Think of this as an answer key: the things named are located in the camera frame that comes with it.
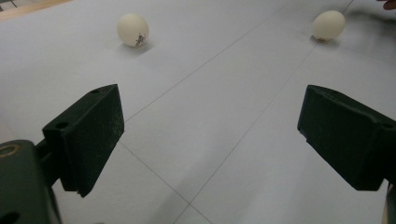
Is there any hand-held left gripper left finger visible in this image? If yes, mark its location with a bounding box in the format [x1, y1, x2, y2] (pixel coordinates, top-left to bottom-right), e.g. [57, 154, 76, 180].
[35, 83, 125, 198]

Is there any wooden table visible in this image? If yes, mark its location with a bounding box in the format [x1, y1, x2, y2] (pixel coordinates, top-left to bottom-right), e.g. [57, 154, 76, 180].
[0, 0, 73, 22]

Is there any white table cover board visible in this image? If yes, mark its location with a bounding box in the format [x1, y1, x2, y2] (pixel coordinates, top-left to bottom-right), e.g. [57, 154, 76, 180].
[0, 0, 396, 224]

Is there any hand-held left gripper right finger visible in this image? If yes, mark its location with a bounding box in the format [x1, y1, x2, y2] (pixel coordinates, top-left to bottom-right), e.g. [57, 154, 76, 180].
[297, 84, 396, 191]

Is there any white ping-pong ball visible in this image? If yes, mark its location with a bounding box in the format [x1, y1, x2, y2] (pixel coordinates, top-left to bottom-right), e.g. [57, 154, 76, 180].
[312, 9, 346, 42]
[117, 12, 149, 49]

